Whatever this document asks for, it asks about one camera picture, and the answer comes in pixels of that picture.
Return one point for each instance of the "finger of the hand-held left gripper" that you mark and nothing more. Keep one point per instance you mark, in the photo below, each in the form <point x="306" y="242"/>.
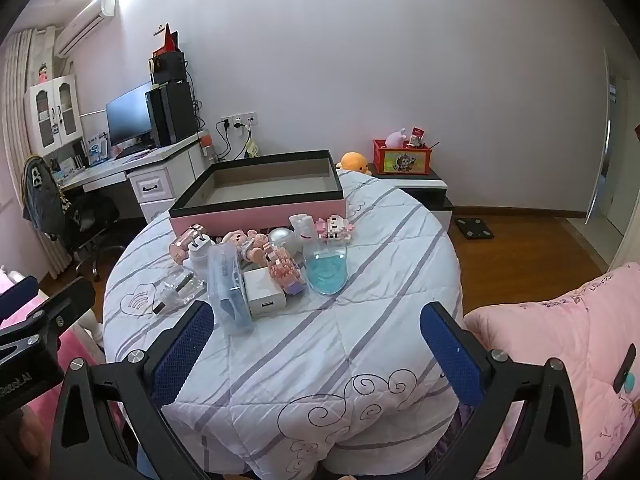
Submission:
<point x="17" y="295"/>
<point x="65" y="305"/>

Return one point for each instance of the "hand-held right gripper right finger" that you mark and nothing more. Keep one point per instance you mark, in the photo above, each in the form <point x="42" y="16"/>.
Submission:
<point x="452" y="355"/>

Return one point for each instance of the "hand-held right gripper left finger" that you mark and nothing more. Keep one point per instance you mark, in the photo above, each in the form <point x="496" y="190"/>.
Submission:
<point x="185" y="355"/>

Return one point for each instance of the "clear glass bottle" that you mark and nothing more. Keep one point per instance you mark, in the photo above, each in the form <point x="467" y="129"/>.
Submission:
<point x="182" y="290"/>

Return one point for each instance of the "clear plastic case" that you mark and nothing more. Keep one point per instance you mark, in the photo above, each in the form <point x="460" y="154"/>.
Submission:
<point x="227" y="290"/>

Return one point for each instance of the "large white charger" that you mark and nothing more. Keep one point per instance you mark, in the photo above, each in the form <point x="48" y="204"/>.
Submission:
<point x="264" y="292"/>

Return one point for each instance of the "rose gold metal jar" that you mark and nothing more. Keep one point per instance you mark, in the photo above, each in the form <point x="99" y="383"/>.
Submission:
<point x="182" y="247"/>

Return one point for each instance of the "pink block toy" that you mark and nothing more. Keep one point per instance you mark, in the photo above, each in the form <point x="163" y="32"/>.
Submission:
<point x="285" y="272"/>

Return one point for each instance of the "pink and black storage box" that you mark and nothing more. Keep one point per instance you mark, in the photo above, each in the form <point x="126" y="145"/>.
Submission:
<point x="260" y="210"/>

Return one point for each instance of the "pink bed sheet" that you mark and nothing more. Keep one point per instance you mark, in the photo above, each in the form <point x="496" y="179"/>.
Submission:
<point x="15" y="320"/>

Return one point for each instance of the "black office chair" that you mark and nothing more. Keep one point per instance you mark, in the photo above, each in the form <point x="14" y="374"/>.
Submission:
<point x="90" y="230"/>

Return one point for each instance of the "small white plug adapter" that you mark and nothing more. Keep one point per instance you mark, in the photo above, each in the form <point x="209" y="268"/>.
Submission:
<point x="200" y="255"/>

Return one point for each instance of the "pink quilt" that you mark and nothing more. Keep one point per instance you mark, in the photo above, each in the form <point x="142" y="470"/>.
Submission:
<point x="555" y="350"/>

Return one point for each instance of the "pink doll figure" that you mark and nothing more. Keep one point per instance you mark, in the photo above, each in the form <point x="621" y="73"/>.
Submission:
<point x="245" y="245"/>

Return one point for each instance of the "black bathroom scale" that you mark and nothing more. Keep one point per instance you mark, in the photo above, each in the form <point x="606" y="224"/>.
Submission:
<point x="472" y="227"/>

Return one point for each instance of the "white desk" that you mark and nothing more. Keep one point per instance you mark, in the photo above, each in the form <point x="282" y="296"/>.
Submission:
<point x="125" y="165"/>

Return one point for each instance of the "glass cup with blue base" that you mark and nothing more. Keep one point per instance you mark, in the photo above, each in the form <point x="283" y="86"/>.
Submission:
<point x="326" y="270"/>

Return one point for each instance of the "blue and white box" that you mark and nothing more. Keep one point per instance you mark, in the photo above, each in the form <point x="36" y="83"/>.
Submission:
<point x="97" y="150"/>

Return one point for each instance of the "black and white low cabinet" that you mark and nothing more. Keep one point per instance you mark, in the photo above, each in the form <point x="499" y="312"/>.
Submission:
<point x="425" y="187"/>

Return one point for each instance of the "pink and white block figure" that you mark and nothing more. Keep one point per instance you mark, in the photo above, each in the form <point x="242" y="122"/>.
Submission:
<point x="335" y="230"/>

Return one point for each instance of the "white glass-door cabinet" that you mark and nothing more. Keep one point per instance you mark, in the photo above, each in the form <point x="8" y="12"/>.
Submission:
<point x="52" y="110"/>

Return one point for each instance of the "black computer monitor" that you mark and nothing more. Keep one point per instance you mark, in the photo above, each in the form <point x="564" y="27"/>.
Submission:
<point x="129" y="115"/>

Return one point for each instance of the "red printed crate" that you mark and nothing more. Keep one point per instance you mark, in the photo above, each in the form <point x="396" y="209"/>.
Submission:
<point x="402" y="160"/>

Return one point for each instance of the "bottle with orange cap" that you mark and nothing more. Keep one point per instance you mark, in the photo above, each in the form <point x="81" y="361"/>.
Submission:
<point x="207" y="146"/>

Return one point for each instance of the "yellow and blue snack bag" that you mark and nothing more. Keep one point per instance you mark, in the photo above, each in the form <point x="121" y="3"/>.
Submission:
<point x="252" y="149"/>

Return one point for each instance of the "orange octopus plush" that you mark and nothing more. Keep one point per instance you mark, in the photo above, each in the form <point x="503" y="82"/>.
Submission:
<point x="353" y="161"/>

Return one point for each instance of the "black computer tower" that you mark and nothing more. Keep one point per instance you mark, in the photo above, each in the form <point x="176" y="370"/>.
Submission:
<point x="170" y="112"/>

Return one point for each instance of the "small doll with pink dress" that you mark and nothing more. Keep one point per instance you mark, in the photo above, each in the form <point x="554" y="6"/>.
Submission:
<point x="43" y="73"/>

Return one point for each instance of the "pink plush toy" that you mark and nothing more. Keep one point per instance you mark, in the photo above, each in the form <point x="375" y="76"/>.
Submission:
<point x="395" y="137"/>

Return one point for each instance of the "white door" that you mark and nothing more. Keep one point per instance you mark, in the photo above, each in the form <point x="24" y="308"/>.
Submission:
<point x="612" y="160"/>

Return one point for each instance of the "black speaker box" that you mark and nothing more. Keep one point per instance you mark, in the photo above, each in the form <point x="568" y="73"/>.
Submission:
<point x="167" y="67"/>

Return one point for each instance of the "white air conditioner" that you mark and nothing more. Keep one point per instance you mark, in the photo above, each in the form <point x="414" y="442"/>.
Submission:
<point x="85" y="22"/>

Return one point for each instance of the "red paper bag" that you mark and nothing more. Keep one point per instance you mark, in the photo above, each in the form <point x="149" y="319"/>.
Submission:
<point x="169" y="37"/>

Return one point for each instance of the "white wall socket strip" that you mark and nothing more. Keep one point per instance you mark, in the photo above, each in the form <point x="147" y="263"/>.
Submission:
<point x="239" y="120"/>

